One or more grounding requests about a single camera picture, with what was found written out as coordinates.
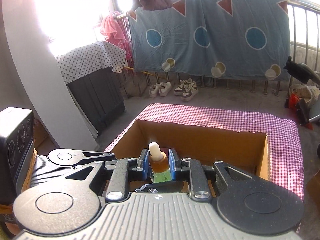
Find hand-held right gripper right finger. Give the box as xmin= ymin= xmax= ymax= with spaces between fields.
xmin=169 ymin=149 xmax=259 ymax=201

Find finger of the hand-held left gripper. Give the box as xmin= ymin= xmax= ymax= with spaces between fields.
xmin=75 ymin=151 xmax=118 ymax=168
xmin=136 ymin=182 xmax=185 ymax=193

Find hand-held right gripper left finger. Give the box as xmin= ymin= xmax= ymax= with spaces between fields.
xmin=64 ymin=149 xmax=150 ymax=202

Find green dropper bottle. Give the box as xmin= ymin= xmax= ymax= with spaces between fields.
xmin=148 ymin=142 xmax=173 ymax=183

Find brown cardboard box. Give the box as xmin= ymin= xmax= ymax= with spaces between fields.
xmin=104 ymin=119 xmax=272 ymax=195

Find dark grey cabinet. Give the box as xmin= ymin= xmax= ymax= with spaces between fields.
xmin=66 ymin=66 xmax=126 ymax=137

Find yellow pole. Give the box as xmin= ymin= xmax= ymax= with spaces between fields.
xmin=125 ymin=67 xmax=155 ymax=76

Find white star print cloth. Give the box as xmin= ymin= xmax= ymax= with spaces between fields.
xmin=54 ymin=41 xmax=127 ymax=84

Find blue patterned blanket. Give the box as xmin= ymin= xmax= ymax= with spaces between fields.
xmin=129 ymin=0 xmax=292 ymax=82

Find pink hanging clothes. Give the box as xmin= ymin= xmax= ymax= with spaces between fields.
xmin=100 ymin=11 xmax=133 ymax=60

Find red plastic bag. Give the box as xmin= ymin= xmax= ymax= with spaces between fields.
xmin=285 ymin=94 xmax=300 ymax=110

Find black footrest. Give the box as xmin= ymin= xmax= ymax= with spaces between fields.
xmin=297 ymin=99 xmax=314 ymax=129

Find beige sack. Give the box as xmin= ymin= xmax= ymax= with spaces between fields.
xmin=289 ymin=84 xmax=318 ymax=105

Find metal window railing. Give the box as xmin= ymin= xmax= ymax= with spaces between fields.
xmin=117 ymin=0 xmax=320 ymax=98

